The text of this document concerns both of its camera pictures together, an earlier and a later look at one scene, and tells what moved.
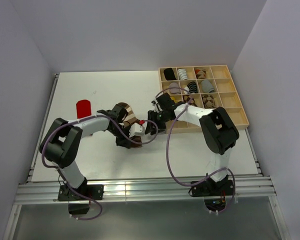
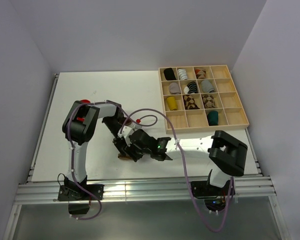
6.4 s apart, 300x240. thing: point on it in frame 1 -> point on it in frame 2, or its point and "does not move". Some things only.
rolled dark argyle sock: [208, 101] does not move
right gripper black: [151, 115] -> [130, 152]
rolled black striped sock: [191, 87] does not move
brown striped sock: [129, 119] -> [121, 155]
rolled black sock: [169, 74] does not move
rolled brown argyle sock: [189, 99] does not move
